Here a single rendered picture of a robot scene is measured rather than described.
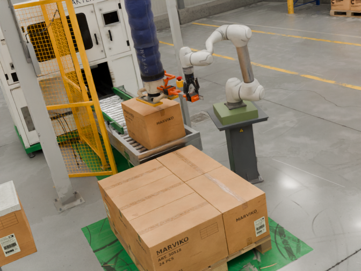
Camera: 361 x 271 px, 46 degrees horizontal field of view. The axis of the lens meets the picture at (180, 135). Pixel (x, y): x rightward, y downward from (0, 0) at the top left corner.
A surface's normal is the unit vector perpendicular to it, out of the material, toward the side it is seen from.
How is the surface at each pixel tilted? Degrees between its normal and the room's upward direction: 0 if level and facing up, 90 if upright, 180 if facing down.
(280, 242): 0
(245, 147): 90
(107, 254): 0
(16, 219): 90
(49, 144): 90
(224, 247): 90
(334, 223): 0
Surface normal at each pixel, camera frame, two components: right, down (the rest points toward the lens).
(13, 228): 0.43, 0.30
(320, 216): -0.18, -0.90
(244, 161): 0.16, 0.38
